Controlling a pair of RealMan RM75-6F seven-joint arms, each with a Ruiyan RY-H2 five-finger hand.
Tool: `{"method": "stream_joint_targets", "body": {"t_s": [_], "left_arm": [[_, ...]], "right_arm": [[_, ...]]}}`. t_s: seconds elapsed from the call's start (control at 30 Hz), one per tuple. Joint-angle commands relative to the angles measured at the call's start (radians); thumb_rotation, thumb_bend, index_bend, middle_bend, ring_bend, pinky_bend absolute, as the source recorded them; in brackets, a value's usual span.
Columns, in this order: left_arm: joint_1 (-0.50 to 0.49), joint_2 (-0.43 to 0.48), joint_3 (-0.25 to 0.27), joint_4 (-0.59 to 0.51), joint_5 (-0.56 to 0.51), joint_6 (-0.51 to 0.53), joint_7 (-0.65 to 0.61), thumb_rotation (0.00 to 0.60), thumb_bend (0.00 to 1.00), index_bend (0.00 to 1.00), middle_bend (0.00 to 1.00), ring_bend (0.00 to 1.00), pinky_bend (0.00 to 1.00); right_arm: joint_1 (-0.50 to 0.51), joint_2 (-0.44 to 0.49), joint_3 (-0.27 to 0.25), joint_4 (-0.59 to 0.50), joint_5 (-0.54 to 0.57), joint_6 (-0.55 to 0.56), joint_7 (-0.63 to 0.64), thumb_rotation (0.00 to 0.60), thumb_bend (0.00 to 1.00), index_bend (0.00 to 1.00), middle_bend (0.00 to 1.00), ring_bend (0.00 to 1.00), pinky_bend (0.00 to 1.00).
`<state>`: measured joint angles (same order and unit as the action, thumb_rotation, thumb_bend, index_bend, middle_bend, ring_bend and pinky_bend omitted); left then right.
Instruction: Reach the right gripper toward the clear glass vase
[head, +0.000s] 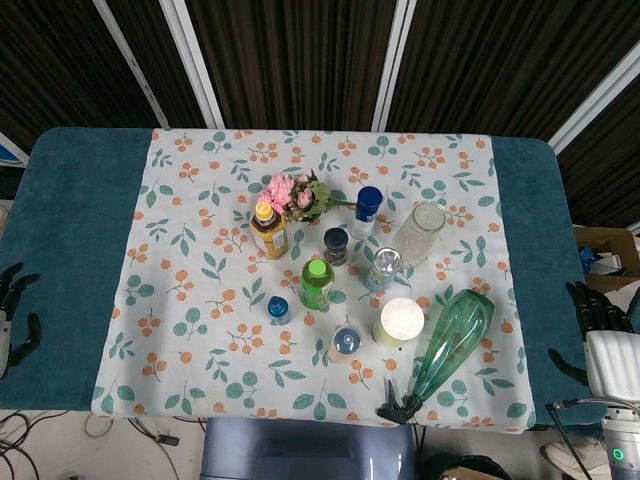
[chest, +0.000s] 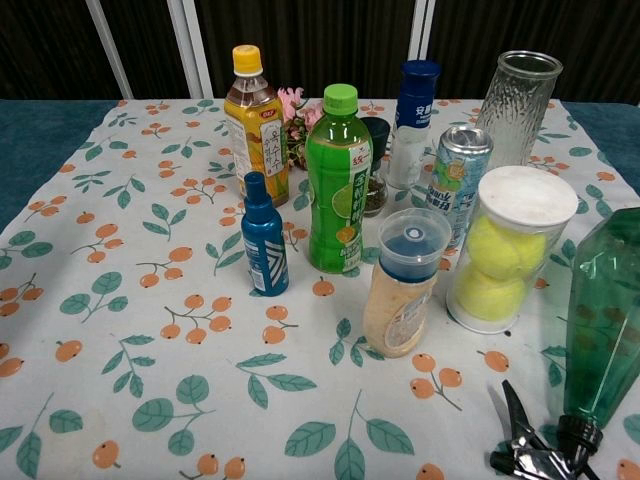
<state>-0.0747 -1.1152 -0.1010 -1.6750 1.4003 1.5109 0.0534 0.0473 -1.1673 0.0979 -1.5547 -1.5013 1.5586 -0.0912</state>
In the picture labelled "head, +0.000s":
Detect yellow-cap tea bottle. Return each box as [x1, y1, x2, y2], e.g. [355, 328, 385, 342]
[249, 199, 292, 261]

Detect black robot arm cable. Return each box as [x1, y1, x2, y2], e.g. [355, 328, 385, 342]
[546, 398, 607, 480]

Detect small blue spray bottle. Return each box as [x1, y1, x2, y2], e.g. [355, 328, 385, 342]
[266, 295, 293, 327]

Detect white shoe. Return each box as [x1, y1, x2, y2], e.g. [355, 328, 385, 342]
[539, 436, 609, 474]

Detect cardboard box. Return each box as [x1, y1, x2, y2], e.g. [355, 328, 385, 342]
[573, 224, 640, 301]

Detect blue-cap white bottle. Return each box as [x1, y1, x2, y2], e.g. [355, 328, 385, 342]
[349, 185, 384, 241]

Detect tennis ball tube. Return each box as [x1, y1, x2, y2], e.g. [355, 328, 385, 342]
[371, 297, 426, 349]

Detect light blue drink can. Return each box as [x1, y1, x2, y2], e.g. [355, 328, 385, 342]
[364, 246, 404, 294]

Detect clear ribbed glass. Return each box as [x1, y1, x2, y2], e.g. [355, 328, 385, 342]
[392, 200, 448, 267]

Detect floor cable bundle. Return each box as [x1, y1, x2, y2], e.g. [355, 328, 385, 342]
[0, 409, 181, 480]

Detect blue robot base housing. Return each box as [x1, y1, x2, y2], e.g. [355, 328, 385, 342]
[199, 416, 419, 480]

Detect thin white partition strip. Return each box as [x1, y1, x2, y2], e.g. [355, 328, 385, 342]
[92, 0, 172, 129]

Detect teal table cover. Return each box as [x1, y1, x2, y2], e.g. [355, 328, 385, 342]
[0, 125, 609, 432]

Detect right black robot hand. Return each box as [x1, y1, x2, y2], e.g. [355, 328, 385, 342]
[548, 279, 640, 401]

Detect pink artificial flower bouquet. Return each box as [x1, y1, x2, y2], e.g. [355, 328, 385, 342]
[258, 169, 359, 224]

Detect floral print tablecloth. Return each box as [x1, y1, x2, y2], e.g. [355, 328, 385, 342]
[91, 128, 537, 434]

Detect wide white partition post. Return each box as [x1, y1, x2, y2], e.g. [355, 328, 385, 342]
[158, 0, 226, 130]

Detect green plastic spray bottle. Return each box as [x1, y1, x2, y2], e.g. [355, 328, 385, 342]
[376, 288, 497, 424]

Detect clear-cap seasoning jar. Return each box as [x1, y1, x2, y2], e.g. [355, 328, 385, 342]
[326, 323, 367, 364]

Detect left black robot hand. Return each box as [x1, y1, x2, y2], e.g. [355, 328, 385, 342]
[0, 262, 42, 380]

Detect green tea bottle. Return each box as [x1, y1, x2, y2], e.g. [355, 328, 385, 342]
[299, 257, 337, 311]

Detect dark-lid spice grinder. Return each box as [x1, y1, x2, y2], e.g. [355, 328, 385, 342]
[322, 227, 350, 267]

